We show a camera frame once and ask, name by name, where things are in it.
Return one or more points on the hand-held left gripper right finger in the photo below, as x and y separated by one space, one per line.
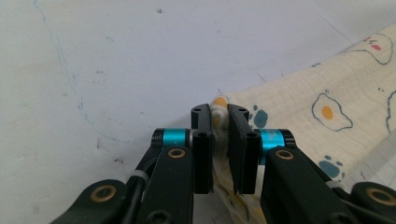
246 161

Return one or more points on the cream egg-print cloth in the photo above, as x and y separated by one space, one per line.
295 93

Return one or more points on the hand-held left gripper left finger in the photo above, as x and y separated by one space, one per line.
202 161

